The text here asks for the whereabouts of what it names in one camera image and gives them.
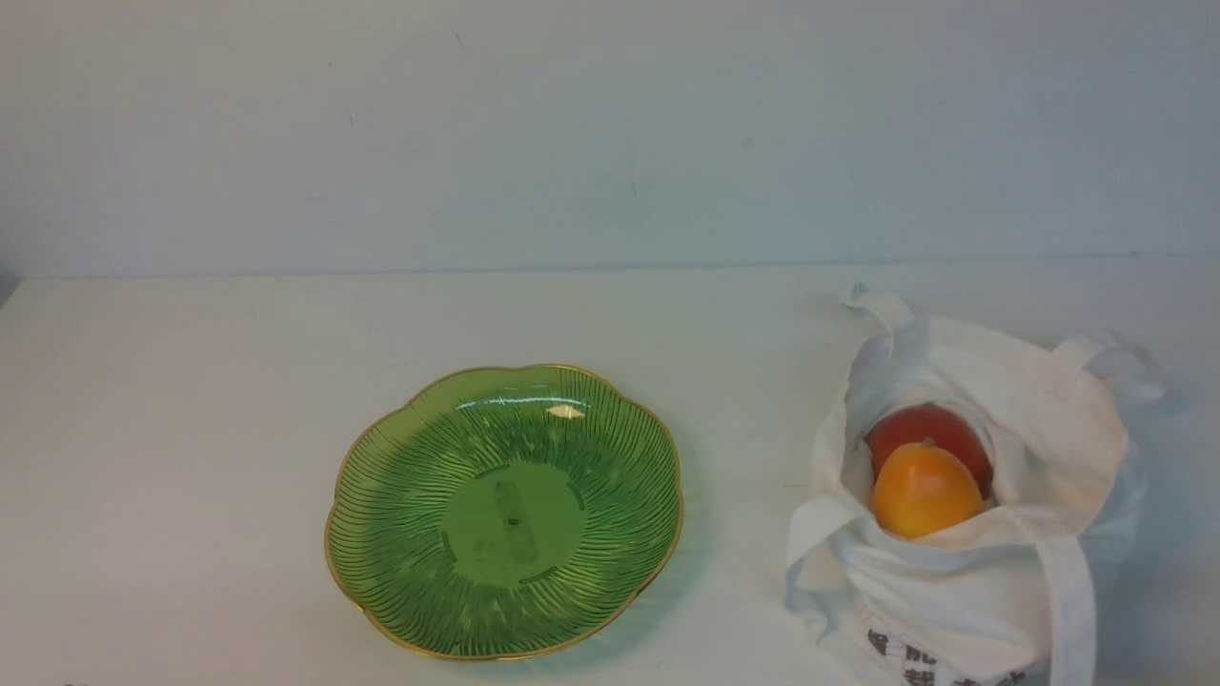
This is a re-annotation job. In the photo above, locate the orange yellow mango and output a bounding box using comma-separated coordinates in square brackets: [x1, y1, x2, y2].
[870, 438, 986, 541]

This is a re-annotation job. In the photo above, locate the white cloth bag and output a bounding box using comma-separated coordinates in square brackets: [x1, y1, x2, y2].
[784, 284, 1165, 685]

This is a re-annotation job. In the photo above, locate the green glass plate gold rim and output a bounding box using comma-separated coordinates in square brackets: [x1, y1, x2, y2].
[325, 365, 684, 662]

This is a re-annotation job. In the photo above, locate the red apple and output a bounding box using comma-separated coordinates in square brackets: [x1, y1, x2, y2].
[865, 403, 993, 498]

